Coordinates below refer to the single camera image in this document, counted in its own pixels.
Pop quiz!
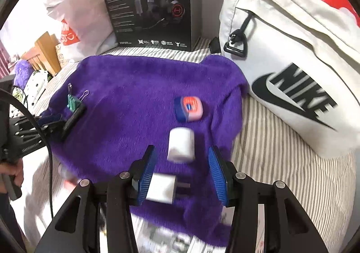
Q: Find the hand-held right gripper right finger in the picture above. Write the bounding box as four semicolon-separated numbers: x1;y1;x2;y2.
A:
207;145;329;253

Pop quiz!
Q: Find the wooden headboard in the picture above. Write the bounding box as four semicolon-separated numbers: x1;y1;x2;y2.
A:
21;32;62;76

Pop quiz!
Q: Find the white plastic shopping bag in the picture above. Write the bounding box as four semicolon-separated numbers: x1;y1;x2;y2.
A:
36;0;119;62

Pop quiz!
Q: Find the white tape roll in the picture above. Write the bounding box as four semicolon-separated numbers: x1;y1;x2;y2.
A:
167;127;196;163

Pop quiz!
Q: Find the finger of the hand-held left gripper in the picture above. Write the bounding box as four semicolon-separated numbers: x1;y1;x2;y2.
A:
11;114;66;133
17;126;65;145

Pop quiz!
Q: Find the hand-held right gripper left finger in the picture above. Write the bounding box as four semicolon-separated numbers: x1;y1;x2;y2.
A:
34;145;157;253

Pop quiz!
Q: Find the purple plush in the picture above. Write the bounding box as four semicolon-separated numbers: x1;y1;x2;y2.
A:
14;60;33;87

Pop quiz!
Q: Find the wooden plaque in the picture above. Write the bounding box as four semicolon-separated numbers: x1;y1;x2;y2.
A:
55;43;68;66

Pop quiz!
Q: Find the white charger plug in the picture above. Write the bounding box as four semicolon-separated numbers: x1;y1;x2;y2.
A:
146;173;191;205

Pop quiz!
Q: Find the newspaper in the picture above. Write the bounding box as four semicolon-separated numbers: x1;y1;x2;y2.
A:
25;140;234;253

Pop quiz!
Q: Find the blue and pink small jar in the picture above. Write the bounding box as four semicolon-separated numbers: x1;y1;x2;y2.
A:
173;96;204;122

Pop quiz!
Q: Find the purple towel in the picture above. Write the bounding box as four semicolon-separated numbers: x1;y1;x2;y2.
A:
39;54;249;246

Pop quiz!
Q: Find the green binder clip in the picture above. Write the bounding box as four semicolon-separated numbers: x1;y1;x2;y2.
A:
66;83;79;112

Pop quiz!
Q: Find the person's left hand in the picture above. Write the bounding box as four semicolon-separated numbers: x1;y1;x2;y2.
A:
0;158;25;194

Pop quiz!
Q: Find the black headphone box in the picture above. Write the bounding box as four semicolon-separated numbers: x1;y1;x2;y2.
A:
97;0;197;52

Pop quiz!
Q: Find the floral pillow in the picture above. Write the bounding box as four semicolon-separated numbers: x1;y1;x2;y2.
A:
22;70;50;107

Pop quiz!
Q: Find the grey waist bag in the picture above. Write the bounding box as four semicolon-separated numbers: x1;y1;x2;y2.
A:
209;0;360;159

